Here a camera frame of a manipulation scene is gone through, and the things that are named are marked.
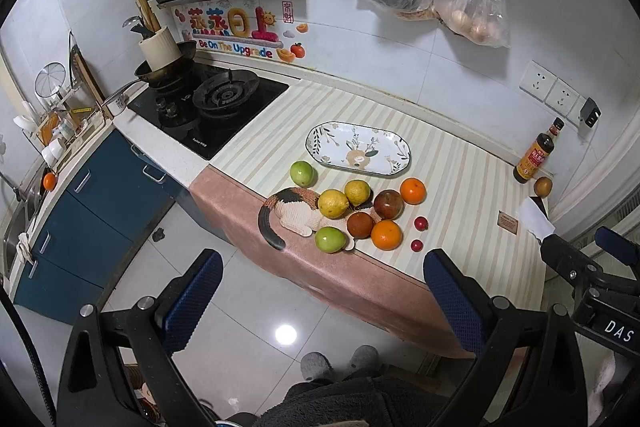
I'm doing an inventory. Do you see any red cherry tomato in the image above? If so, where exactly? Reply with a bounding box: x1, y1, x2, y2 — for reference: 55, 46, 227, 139
410, 239, 423, 253
414, 216, 428, 231

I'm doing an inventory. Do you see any red apple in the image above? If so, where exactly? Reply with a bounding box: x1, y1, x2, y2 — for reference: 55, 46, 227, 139
373, 190, 405, 220

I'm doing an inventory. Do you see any dark red-brown fruit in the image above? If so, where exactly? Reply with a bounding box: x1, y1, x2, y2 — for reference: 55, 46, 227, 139
346, 211, 375, 239

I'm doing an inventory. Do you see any green apple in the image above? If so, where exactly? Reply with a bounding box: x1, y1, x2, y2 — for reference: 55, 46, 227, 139
290, 160, 317, 188
314, 227, 348, 254

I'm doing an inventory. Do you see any yellow lemon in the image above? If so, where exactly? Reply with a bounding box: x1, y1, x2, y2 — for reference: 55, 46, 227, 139
344, 180, 372, 208
318, 188, 350, 219

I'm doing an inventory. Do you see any small brown card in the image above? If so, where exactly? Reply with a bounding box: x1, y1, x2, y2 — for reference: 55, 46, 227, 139
497, 211, 518, 235

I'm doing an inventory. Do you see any striped cat print table mat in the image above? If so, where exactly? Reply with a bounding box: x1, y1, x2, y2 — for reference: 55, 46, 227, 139
190, 80, 546, 358

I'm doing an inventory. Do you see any brown kiwi fruit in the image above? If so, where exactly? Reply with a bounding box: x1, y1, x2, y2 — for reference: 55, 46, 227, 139
534, 176, 553, 198

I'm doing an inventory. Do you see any grey slipper right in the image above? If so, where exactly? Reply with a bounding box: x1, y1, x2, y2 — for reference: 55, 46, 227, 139
347, 345, 382, 378

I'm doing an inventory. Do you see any grey slipper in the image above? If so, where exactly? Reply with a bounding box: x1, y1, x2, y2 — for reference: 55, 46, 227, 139
300, 352, 334, 383
347, 345, 382, 378

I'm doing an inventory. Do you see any blue kitchen cabinet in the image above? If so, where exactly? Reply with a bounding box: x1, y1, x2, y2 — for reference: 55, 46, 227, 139
14, 130, 181, 324

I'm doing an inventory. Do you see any soy sauce bottle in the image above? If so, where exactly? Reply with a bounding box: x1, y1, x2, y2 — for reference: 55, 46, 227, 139
513, 117, 564, 184

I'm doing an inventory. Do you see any black plug adapter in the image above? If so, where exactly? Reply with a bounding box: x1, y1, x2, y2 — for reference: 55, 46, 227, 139
579, 98, 601, 128

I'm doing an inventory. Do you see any grey slipper left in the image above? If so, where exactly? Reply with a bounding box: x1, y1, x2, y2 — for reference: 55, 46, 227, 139
300, 352, 334, 383

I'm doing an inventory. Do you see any small orange by sink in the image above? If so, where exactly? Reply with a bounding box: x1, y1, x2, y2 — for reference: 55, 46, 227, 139
42, 172, 58, 192

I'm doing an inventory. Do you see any floral oval ceramic plate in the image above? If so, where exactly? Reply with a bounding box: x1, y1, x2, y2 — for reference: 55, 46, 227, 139
305, 121, 411, 178

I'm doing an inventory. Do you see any black gas stove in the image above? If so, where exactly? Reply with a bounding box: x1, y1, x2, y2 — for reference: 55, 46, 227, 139
128, 63, 288, 159

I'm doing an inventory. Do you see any dish rack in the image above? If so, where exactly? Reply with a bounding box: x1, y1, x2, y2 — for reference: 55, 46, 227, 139
14, 34, 112, 171

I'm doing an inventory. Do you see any white utensil holder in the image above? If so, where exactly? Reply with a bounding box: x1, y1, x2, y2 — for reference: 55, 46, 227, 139
139, 26, 182, 72

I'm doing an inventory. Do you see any white wall socket right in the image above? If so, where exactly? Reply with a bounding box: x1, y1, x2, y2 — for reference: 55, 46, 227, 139
544, 78, 579, 116

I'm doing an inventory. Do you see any white wall socket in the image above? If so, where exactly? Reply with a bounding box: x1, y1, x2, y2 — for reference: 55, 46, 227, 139
544, 78, 579, 116
520, 61, 558, 102

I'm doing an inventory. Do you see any white wall socket left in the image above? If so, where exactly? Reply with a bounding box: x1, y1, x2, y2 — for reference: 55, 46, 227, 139
520, 61, 558, 102

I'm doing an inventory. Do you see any colourful wall sticker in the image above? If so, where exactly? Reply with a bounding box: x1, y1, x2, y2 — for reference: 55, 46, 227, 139
171, 0, 310, 64

